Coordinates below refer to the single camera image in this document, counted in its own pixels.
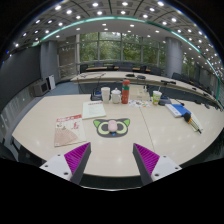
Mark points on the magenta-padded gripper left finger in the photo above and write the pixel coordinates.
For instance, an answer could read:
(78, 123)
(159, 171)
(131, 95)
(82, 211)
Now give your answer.
(56, 165)

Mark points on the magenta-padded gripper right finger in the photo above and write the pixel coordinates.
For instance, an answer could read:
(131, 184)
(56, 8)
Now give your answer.
(165, 166)

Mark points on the cat-face mouse pad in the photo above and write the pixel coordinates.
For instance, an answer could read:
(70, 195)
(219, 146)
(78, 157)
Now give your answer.
(100, 128)

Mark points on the red and white booklet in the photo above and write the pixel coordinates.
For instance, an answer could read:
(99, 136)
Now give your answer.
(69, 131)

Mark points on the blue and white book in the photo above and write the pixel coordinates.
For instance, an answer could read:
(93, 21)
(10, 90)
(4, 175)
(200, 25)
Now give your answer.
(178, 110)

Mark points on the white printed document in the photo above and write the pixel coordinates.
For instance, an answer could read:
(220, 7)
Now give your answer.
(94, 110)

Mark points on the colourful sticker sheet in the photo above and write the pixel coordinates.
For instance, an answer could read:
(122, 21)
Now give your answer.
(138, 103)

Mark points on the paper drink cup with straw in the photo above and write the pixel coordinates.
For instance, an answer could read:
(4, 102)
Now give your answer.
(156, 97)

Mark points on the beige cardboard box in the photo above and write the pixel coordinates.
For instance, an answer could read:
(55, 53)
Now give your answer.
(140, 93)

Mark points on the white standing board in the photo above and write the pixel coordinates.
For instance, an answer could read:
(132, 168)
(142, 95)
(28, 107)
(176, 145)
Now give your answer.
(51, 82)

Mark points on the red thermos bottle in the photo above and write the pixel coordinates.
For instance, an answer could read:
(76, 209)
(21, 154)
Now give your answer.
(125, 93)

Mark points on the white lidded mug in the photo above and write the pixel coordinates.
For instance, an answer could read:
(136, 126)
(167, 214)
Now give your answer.
(116, 96)

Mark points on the dark office chairs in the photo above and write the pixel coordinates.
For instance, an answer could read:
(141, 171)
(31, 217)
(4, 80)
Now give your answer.
(155, 70)

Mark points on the long curved conference desk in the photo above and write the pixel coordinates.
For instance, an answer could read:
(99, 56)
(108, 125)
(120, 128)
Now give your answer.
(113, 76)

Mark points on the ceiling lights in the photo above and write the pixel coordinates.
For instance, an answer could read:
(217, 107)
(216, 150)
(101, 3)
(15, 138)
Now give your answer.
(131, 25)

